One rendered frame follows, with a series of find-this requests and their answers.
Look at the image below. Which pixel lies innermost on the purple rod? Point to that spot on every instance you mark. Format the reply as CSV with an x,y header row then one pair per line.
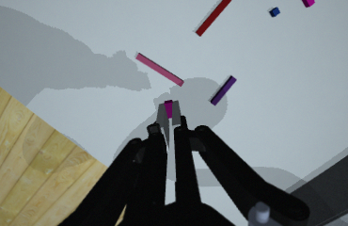
x,y
218,96

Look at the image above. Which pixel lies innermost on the pink rod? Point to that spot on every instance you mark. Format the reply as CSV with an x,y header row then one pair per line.
x,y
160,69

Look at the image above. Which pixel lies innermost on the dark red rod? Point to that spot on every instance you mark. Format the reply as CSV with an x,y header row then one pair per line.
x,y
212,17

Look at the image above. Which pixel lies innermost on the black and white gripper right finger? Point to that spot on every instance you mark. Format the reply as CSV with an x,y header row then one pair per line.
x,y
261,203

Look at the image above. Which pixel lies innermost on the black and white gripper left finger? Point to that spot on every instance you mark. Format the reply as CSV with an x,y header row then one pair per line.
x,y
104,203

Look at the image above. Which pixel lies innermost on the small blue block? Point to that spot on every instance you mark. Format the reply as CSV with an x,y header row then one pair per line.
x,y
274,12

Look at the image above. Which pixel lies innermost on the magenta rectangular block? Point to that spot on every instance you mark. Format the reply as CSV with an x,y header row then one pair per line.
x,y
168,105
308,3

